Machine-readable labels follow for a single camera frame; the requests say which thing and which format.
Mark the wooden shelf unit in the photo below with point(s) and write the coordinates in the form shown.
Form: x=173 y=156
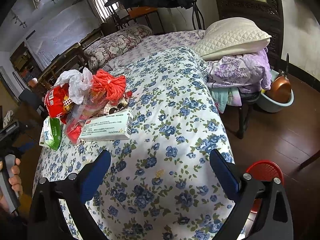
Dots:
x=23 y=60

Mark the light blue plastic basin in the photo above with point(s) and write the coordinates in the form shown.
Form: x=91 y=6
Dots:
x=275 y=105

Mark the teal cloth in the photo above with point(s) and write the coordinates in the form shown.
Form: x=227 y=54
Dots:
x=221 y=97

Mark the black metal coat rack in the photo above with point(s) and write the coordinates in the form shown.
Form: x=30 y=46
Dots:
x=197 y=15

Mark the black chair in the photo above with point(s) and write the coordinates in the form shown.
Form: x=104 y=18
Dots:
x=28 y=100

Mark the red snack packet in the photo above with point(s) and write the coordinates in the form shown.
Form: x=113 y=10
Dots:
x=55 y=102

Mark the green tissue packet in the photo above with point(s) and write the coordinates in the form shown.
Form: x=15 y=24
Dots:
x=52 y=135

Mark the white plastic bag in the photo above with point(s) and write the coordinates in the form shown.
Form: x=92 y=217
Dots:
x=75 y=82

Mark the red mesh bag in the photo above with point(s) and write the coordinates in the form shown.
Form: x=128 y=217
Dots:
x=110 y=83

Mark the white cloth on floor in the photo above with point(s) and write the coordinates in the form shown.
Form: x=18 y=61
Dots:
x=7 y=116

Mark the white quilted pillow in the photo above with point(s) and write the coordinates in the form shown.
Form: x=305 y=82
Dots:
x=232 y=37

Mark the purple floral bedsheet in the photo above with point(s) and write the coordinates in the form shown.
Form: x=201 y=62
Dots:
x=160 y=42

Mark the clear plastic bag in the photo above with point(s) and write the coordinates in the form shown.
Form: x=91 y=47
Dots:
x=73 y=130

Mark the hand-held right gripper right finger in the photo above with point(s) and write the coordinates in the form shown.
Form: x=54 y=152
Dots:
x=225 y=177

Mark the purple floral folded quilt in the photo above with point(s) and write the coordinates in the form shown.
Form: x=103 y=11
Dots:
x=237 y=72

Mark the white medicine box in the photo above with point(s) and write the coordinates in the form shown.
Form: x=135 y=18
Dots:
x=107 y=127

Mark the red plastic basket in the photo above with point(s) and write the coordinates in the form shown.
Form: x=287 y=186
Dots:
x=265 y=170

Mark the wooden table and chairs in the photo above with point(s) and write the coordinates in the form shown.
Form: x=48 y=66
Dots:
x=62 y=62

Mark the copper frying pan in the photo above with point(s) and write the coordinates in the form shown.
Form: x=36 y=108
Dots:
x=281 y=87

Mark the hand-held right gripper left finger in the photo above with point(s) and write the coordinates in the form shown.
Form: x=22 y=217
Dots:
x=96 y=177

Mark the white dust sheet over furniture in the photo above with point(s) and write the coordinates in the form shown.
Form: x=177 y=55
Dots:
x=62 y=30

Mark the person's left hand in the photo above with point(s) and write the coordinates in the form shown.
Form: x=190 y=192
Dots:
x=15 y=183

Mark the floral pillow at bedhead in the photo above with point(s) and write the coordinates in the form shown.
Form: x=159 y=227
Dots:
x=112 y=45

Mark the carved wooden screen with painting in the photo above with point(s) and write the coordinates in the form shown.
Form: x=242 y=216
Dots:
x=247 y=2

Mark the orange top table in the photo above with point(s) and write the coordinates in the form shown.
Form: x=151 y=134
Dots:
x=142 y=11

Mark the patterned foil wrapper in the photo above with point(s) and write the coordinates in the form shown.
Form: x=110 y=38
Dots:
x=117 y=107

